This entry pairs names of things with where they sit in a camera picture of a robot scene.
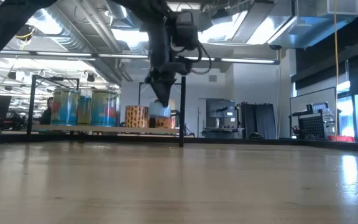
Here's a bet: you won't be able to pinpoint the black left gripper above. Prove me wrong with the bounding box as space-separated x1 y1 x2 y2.
144 18 195 108

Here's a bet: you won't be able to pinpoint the yellow can dark spots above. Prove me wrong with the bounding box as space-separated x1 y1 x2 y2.
124 105 150 129

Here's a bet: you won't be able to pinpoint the tall blue yellow can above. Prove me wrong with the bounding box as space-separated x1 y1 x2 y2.
78 95 93 126

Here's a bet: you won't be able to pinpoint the tall teal yellow-green can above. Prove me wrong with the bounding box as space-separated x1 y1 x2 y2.
50 88 81 126

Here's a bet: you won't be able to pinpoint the wooden shelf black metal legs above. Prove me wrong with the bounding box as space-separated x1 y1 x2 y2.
26 74 186 147

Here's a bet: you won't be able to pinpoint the dark display panel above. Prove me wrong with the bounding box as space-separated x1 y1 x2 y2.
205 98 237 119

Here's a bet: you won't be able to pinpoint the long ceiling light fixture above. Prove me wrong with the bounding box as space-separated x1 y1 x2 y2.
0 49 281 65

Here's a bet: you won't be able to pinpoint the dark curtain panel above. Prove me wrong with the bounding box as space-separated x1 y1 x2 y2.
255 103 278 140

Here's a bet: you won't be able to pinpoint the person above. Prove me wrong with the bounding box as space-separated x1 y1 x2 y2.
39 96 54 126

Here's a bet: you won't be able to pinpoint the grey partition panel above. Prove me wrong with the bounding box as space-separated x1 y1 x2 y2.
290 86 337 139

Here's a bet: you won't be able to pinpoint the black perforated rack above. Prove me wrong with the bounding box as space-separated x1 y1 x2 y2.
290 101 337 140

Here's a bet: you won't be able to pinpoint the grey ceiling air unit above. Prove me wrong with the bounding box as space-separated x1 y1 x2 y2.
267 0 358 50

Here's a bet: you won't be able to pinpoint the red tray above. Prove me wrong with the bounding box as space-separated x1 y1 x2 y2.
327 134 352 142

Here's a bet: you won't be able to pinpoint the thin black background frame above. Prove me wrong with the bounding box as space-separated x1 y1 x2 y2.
137 81 183 108

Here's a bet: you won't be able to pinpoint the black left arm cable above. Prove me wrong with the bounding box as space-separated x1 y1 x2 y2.
185 40 213 76

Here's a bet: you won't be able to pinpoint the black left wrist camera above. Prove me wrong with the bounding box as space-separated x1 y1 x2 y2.
173 11 200 52

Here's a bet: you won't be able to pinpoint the small silver spiral duct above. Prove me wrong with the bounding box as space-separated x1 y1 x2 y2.
104 0 135 28

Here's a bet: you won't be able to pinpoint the large silver air duct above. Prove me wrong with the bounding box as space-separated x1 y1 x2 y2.
26 2 93 54

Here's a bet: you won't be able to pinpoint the black ceiling cable reel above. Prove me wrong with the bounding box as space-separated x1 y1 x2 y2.
14 24 37 43

